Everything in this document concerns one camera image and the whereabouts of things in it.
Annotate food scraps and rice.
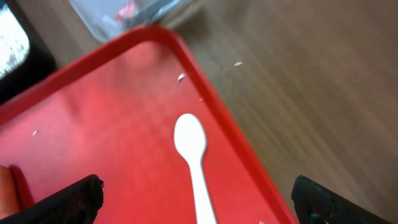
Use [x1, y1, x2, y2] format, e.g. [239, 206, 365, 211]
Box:
[0, 4, 30, 79]

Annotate red snack wrapper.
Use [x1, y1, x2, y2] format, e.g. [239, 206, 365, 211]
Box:
[115, 0, 139, 21]

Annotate orange carrot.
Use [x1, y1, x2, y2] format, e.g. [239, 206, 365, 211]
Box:
[0, 166, 21, 219]

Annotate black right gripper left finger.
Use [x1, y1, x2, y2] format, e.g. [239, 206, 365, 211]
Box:
[1, 174, 104, 224]

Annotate black waste tray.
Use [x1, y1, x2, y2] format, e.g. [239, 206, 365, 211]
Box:
[1, 1, 56, 103]

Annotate white plastic spoon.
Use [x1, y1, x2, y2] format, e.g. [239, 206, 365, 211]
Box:
[174, 113, 217, 224]

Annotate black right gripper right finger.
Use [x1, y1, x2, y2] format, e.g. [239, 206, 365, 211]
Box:
[291, 175, 391, 224]

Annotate red plastic tray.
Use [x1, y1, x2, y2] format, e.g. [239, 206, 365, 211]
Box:
[1, 26, 296, 223]

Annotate clear plastic waste bin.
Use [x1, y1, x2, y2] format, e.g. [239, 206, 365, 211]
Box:
[69, 0, 203, 43]

